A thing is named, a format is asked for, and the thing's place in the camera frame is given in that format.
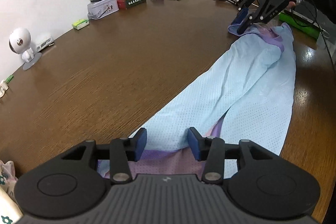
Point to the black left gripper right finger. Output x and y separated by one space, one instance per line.
256 180

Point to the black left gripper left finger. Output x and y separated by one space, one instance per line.
76 180

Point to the white green flower cloth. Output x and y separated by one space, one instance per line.
9 211

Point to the pink blue mesh garment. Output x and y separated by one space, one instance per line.
246 94

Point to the pink floral cloth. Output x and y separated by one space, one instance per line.
8 177

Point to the white clip gadget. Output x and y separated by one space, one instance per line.
3 88

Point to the white small speaker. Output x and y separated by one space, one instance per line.
43 42

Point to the white tin box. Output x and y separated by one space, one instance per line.
98 10

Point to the green tissue pack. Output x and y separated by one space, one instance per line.
79 24

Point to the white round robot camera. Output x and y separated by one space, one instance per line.
19 43

